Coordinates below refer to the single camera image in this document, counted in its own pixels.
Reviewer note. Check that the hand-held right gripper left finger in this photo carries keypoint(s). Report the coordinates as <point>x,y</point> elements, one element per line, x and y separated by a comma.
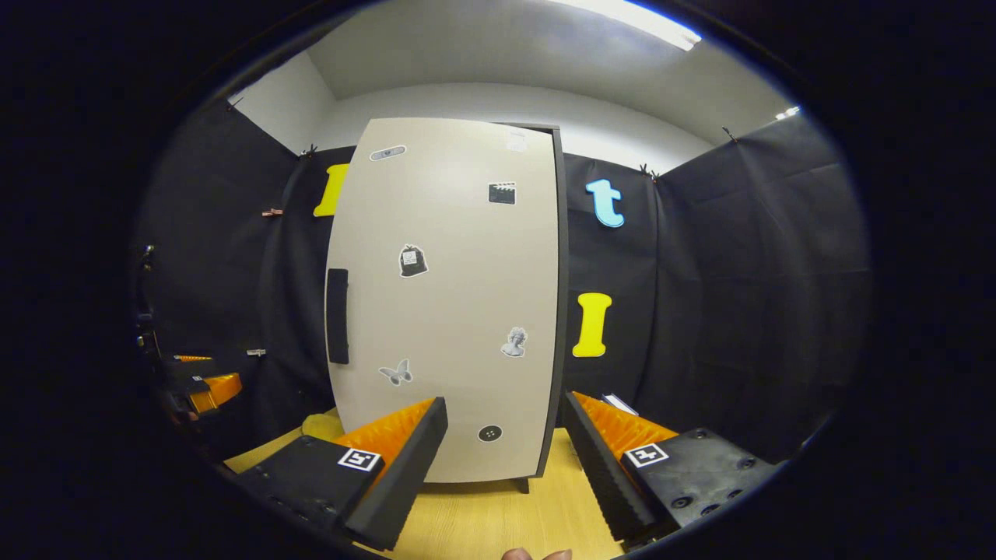
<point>405,482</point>

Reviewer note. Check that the yellow bumpy fruit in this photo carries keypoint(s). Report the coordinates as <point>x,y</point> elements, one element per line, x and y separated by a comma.
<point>319,426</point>

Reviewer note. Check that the beige cabinet door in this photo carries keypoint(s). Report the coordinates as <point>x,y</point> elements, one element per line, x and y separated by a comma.
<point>451,311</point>

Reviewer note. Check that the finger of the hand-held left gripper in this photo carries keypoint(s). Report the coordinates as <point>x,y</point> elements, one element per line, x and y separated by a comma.
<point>191,367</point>
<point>210,389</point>

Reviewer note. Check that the black backdrop cloth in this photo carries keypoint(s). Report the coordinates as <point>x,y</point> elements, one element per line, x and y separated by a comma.
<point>739,311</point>

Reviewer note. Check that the lilac cover book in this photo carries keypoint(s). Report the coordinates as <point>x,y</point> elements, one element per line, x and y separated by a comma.
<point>620,404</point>

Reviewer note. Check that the ceiling light strip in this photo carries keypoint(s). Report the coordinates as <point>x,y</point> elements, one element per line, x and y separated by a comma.
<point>787,113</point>

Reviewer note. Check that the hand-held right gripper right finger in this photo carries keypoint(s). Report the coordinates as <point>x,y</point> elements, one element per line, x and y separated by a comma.
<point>603,474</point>

